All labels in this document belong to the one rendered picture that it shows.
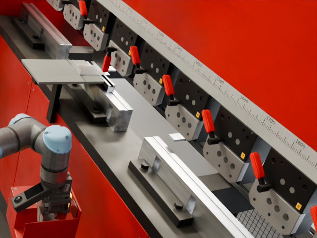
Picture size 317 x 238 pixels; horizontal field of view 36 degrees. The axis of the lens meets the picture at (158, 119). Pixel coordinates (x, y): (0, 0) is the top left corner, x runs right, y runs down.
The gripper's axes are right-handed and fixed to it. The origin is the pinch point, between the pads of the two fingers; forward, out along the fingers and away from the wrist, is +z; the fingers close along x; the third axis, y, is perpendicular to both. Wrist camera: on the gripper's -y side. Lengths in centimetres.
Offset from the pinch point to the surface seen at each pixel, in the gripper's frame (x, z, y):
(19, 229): 3.6, 2.4, -5.2
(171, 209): -14.1, -14.3, 34.5
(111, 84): 47, -23, 36
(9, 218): 10.8, 4.2, -6.9
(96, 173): 16.6, -5.6, 22.8
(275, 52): -23, -70, 45
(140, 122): 178, 84, 126
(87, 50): 103, -11, 46
